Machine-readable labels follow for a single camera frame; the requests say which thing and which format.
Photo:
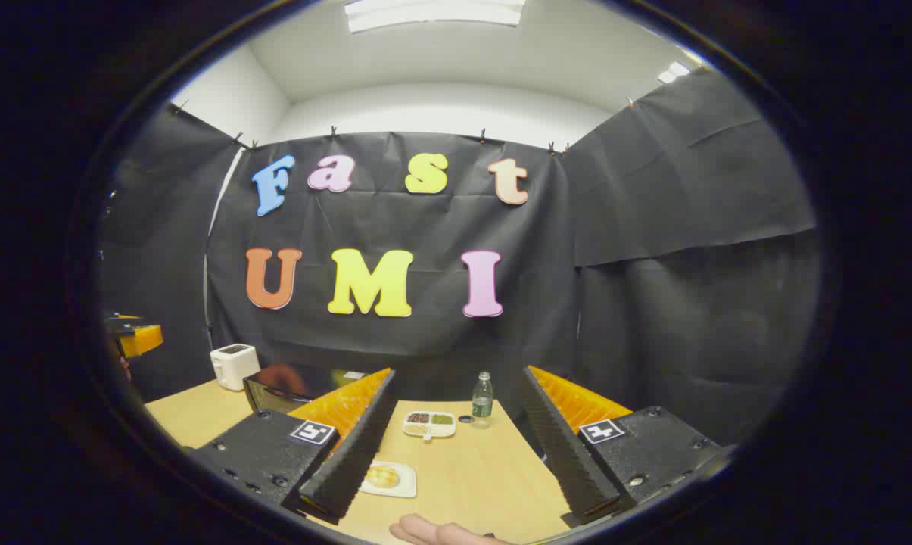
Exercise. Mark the black electric oven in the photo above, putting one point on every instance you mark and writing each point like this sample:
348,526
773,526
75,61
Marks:
274,387

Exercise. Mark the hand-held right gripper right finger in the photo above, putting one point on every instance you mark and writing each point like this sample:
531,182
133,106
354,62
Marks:
565,454

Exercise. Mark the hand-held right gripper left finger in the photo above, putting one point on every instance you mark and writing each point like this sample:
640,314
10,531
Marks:
350,462

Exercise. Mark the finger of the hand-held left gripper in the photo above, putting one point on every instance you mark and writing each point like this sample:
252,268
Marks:
144,338

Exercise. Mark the black backdrop cloth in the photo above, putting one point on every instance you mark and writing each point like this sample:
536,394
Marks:
652,227

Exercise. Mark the white square plate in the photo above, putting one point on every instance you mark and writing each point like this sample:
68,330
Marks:
406,488

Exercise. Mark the golden bread roll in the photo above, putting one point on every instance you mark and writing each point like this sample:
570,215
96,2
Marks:
382,477

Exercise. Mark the clear plastic water bottle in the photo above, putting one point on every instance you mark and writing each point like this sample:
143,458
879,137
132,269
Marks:
482,401

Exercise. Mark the small ceiling light panel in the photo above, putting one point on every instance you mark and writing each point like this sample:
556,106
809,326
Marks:
673,72

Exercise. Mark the long ceiling light panel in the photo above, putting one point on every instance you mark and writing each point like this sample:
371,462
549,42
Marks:
433,14

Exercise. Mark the white toaster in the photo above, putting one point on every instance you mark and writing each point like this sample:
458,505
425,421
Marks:
234,367

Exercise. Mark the white divided dish with spices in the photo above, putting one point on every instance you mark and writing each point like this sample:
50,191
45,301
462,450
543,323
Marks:
429,424

